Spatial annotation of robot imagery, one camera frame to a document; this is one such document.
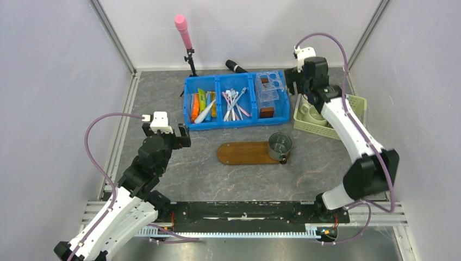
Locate light green mug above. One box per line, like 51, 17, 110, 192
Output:
306, 106, 328, 127

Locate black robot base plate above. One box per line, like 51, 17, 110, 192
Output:
155, 201, 350, 233

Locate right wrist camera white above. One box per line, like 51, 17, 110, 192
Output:
294, 46, 316, 73

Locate white cable duct strip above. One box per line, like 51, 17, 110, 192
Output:
135, 226, 321, 239

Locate orange toothpaste tube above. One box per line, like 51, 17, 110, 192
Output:
191, 93, 200, 122

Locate blue three-compartment bin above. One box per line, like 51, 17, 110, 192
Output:
183, 71, 290, 131

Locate pink microphone on stand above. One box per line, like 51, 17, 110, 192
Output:
175, 14, 197, 77

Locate light blue toothbrush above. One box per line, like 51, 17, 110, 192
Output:
230, 88, 247, 115

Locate black microphone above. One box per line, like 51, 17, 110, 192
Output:
225, 60, 248, 73

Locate white toothpaste tube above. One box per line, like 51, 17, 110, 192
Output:
194, 100, 216, 124

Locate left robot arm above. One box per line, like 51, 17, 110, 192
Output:
54, 123, 191, 260

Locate oval wooden tray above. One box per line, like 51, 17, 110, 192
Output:
217, 141, 280, 165

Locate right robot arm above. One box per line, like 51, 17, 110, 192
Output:
284, 55, 400, 222

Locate light green plastic basket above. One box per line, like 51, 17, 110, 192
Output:
293, 92, 367, 140

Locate clear acrylic toothbrush holder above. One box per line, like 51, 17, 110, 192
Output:
255, 71, 283, 103

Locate white toothbrush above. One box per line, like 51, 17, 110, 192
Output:
223, 90, 240, 121

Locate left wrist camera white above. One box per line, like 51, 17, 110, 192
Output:
142, 111, 173, 134

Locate dark green enamel mug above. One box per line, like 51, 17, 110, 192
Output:
268, 132, 292, 165

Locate green toothpaste tube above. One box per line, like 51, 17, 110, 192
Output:
198, 89, 207, 113

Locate acrylic holder with wood ends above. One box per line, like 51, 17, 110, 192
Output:
256, 73, 276, 119

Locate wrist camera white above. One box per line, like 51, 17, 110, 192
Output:
142, 111, 173, 134
294, 46, 316, 73

